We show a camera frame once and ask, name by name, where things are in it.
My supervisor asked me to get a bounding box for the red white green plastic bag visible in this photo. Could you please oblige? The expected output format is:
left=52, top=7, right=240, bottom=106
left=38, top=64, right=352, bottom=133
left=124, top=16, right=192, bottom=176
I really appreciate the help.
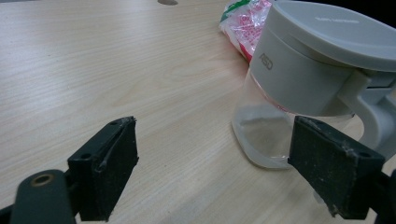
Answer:
left=219, top=0, right=275, bottom=64

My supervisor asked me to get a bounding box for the clear jar with grey lid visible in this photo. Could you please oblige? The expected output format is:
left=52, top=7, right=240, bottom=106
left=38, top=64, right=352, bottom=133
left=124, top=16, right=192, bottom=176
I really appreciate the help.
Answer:
left=231, top=0, right=396, bottom=171

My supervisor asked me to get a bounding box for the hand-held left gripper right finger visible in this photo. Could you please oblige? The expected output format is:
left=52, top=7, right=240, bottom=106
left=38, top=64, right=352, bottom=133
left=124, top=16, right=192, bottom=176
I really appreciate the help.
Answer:
left=287, top=115, right=386, bottom=220

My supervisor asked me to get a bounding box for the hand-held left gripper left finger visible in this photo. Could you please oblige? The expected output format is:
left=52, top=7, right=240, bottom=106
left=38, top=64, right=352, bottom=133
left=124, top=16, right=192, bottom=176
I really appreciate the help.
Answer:
left=66, top=116, right=140, bottom=223

